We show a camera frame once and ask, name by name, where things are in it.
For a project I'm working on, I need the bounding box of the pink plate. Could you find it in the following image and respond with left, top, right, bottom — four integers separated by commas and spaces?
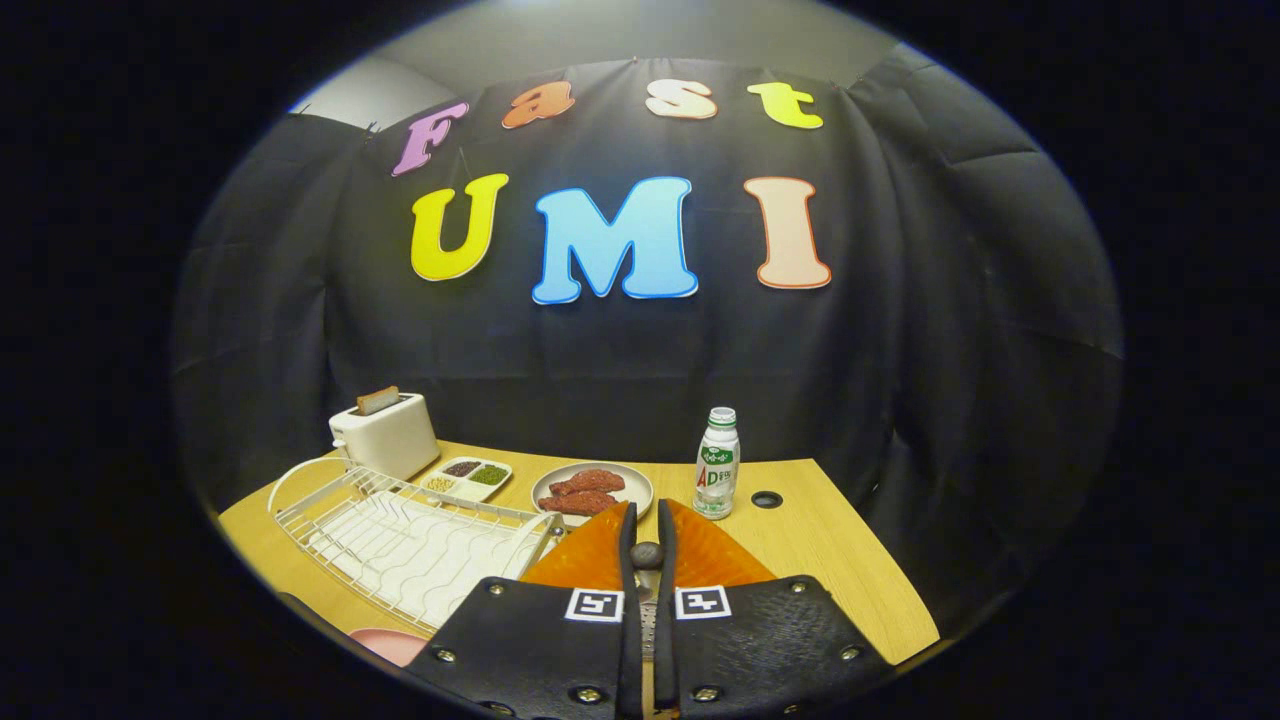
348, 627, 431, 668

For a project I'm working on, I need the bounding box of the white divided condiment tray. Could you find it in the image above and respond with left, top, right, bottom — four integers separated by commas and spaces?
418, 457, 514, 504

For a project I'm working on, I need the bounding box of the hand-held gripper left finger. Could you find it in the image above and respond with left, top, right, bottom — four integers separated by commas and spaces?
404, 501, 642, 720

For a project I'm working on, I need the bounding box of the reddish brown meat piece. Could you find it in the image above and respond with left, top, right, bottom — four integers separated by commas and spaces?
548, 469, 627, 497
538, 489, 619, 517

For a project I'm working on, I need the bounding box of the white toaster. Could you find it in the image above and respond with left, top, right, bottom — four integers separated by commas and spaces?
329, 392, 442, 483

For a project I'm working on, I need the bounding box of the beige plate with meat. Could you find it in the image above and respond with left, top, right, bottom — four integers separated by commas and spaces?
531, 461, 655, 529

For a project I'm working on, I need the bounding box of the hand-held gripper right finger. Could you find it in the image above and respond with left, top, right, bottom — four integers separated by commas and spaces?
654, 497, 892, 720

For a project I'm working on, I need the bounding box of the spoon with wooden handle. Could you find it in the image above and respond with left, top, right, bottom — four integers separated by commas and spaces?
628, 540, 667, 717

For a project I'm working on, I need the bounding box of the white drink bottle green label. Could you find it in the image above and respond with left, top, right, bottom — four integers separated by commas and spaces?
693, 406, 742, 521

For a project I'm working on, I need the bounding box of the white wire dish rack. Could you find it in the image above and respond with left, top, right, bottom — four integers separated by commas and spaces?
267, 455, 566, 633

